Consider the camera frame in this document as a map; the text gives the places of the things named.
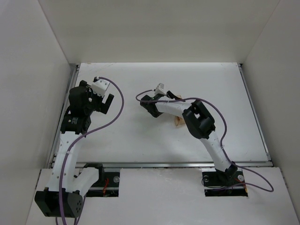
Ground wooden box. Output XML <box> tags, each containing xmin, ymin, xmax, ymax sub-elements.
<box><xmin>172</xmin><ymin>93</ymin><xmax>186</xmax><ymax>128</ymax></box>

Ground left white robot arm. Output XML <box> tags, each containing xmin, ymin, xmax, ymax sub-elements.
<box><xmin>34</xmin><ymin>78</ymin><xmax>114</xmax><ymax>218</ymax></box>

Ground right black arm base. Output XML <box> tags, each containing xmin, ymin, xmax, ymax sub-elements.
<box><xmin>202</xmin><ymin>170</ymin><xmax>248</xmax><ymax>197</ymax></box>

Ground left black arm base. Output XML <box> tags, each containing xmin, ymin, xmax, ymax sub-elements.
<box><xmin>83</xmin><ymin>163</ymin><xmax>120</xmax><ymax>197</ymax></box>

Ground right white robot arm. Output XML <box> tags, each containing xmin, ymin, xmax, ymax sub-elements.
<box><xmin>139</xmin><ymin>93</ymin><xmax>237</xmax><ymax>187</ymax></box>

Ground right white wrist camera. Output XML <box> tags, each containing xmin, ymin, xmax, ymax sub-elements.
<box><xmin>154</xmin><ymin>83</ymin><xmax>166</xmax><ymax>96</ymax></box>

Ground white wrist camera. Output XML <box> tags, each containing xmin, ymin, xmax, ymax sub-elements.
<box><xmin>90</xmin><ymin>77</ymin><xmax>110</xmax><ymax>97</ymax></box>
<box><xmin>154</xmin><ymin>83</ymin><xmax>166</xmax><ymax>96</ymax></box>

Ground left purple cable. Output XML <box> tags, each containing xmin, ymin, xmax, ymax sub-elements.
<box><xmin>55</xmin><ymin>76</ymin><xmax>126</xmax><ymax>225</ymax></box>

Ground purple cable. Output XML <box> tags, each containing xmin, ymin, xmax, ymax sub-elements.
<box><xmin>135</xmin><ymin>90</ymin><xmax>274</xmax><ymax>193</ymax></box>
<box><xmin>55</xmin><ymin>76</ymin><xmax>126</xmax><ymax>225</ymax></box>

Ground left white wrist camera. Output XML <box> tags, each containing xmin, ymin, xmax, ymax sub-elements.
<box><xmin>90</xmin><ymin>77</ymin><xmax>110</xmax><ymax>97</ymax></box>

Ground front aluminium rail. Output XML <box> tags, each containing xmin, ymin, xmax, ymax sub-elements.
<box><xmin>50</xmin><ymin>160</ymin><xmax>274</xmax><ymax>168</ymax></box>

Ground left aluminium side rail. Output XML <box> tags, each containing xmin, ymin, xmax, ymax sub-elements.
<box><xmin>46</xmin><ymin>64</ymin><xmax>80</xmax><ymax>169</ymax></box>

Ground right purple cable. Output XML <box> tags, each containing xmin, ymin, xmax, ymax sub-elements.
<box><xmin>135</xmin><ymin>90</ymin><xmax>274</xmax><ymax>193</ymax></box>

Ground aluminium table edge rail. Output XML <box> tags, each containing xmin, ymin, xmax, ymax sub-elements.
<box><xmin>237</xmin><ymin>63</ymin><xmax>273</xmax><ymax>164</ymax></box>

